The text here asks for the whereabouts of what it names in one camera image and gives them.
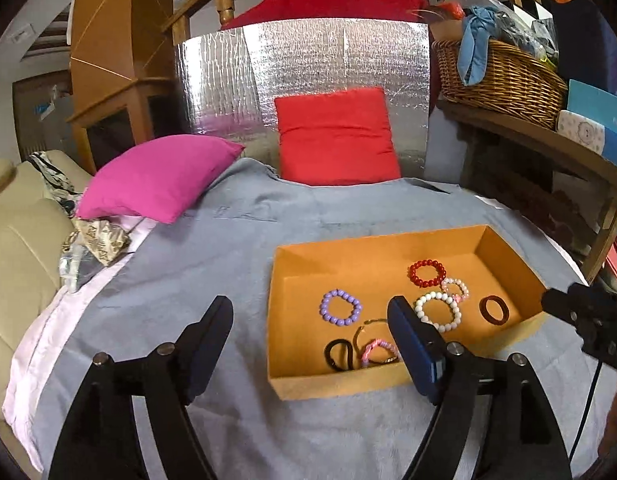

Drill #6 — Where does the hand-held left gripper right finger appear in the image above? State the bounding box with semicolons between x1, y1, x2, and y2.
387;296;574;480

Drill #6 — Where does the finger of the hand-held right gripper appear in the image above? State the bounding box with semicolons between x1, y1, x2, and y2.
541;287;587;328

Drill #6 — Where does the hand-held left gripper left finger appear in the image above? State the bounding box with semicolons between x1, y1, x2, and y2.
48;295;235;480

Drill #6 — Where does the pale pink bracelet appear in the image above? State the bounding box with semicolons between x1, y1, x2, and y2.
361;339;400;367

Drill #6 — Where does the thin gold bangle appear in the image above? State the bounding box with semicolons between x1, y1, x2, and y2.
353;317;389;356

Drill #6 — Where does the white bead bracelet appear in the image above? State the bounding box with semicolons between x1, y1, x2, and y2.
415;291;463;333

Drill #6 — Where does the red bead bracelet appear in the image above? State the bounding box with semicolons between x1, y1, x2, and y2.
409;259;447;288

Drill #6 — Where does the pink white crystal bracelet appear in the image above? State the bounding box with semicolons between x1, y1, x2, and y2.
441;277;470;303

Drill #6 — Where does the black hair tie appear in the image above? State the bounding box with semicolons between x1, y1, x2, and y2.
325;338;360;373

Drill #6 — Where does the orange cardboard box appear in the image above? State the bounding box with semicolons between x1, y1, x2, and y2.
267;225;549;402

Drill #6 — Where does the purple bead bracelet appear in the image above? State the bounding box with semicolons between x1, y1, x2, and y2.
320;288;363;327

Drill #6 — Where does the grey blanket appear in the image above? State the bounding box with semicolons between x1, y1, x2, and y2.
31;157;589;480

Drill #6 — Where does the dark red bangle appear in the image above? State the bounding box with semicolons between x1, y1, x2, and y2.
479;296;510;325

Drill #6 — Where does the wooden shelf unit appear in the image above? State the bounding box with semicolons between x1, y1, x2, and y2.
436;97;617;283

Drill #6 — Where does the beige patterned cloth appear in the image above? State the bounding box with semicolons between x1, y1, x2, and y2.
62;215;132;267

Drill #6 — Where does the magenta pillow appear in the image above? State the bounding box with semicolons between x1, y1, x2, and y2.
76;135;245;224

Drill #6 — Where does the white floral box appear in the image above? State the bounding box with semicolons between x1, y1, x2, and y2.
556;110;617;155

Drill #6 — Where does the white bed sheet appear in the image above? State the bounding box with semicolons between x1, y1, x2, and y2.
2;212;156;471

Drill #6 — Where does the blue box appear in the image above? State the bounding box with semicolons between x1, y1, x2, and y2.
567;78;617;166

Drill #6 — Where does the beige sofa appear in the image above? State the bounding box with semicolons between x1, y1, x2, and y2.
0;150;96;421

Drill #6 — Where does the red pillow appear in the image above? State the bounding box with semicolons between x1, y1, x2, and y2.
273;86;402;187

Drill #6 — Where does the black white patterned cloth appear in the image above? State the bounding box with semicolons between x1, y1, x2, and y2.
28;150;84;216

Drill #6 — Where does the wicker basket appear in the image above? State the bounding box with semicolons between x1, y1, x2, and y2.
432;39;569;130

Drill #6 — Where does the silver foil insulation sheet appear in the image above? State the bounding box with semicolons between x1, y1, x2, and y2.
176;19;432;181

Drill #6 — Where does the dark blue bag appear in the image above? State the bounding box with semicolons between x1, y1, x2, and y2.
543;0;617;101

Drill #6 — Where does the blue cloth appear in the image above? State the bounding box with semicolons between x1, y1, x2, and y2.
456;6;504;86

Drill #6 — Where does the wooden cabinet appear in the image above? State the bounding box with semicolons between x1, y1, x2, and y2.
68;0;176;173

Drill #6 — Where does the wooden railing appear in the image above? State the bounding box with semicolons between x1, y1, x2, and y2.
161;0;564;46

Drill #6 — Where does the black cable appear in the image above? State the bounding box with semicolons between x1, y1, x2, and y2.
569;360;604;466

